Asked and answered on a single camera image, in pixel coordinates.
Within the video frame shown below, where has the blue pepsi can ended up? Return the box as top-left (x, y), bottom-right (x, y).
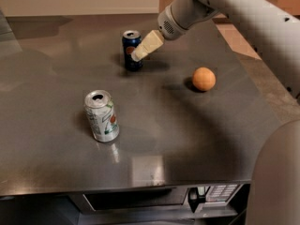
top-left (122, 30), bottom-right (143, 71)

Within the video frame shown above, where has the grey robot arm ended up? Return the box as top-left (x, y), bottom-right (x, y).
top-left (131, 0), bottom-right (300, 225)

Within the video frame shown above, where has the orange fruit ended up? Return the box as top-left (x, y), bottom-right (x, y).
top-left (192, 67), bottom-right (217, 92)

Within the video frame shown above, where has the microwave oven under counter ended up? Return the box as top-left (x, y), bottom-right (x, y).
top-left (69, 184), bottom-right (242, 214)

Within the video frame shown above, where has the silver green 7up can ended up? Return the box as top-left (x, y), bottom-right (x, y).
top-left (84, 90), bottom-right (119, 143)

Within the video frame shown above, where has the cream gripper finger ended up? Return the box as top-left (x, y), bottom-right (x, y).
top-left (131, 30), bottom-right (164, 62)

